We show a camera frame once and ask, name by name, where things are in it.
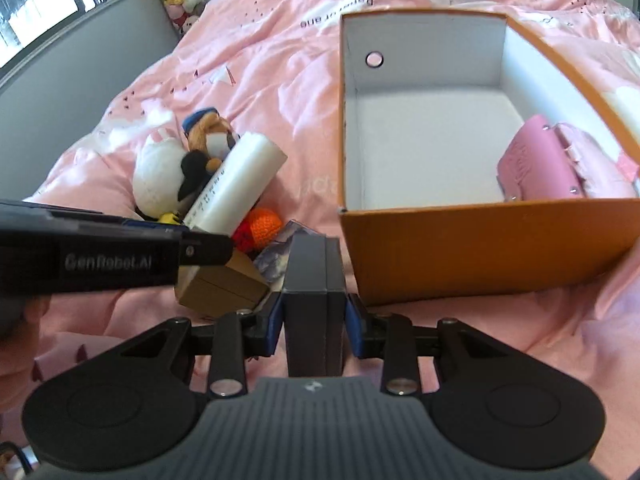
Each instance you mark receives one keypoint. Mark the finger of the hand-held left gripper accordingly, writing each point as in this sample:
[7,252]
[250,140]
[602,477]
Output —
[160,225]
[205,250]

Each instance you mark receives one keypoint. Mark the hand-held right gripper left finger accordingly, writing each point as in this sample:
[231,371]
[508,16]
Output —
[272,327]

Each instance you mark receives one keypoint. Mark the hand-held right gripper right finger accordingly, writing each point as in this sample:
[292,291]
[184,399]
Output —
[354,327]

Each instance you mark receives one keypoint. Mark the red crochet strawberry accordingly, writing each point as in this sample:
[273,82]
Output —
[242,237]

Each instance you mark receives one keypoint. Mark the dark grey box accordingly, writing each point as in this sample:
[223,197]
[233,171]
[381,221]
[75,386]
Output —
[312,305]

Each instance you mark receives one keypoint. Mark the white printed tube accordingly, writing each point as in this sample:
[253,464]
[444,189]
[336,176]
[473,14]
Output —
[235,185]

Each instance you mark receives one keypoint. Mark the small brown cardboard box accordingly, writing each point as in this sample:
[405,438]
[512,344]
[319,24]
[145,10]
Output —
[225,285]

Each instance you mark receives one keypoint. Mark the penguin plush toy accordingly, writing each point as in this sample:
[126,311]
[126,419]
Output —
[160,175]

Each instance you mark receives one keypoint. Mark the orange crochet ball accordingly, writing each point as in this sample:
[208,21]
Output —
[264,227]

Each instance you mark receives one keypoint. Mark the purple patterned packet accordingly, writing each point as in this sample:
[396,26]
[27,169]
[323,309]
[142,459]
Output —
[272,260]

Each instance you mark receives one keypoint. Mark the brown bear plush toy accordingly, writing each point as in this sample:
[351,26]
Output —
[210,132]

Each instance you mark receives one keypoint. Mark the pink printed blanket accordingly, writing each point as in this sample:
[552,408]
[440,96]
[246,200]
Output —
[280,75]

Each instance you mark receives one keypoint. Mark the pink embossed wallet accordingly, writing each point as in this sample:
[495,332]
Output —
[537,160]

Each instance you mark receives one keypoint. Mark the window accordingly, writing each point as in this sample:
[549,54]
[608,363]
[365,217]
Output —
[40,0]

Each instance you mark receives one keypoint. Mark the light pink pouch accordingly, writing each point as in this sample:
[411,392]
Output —
[597,165]

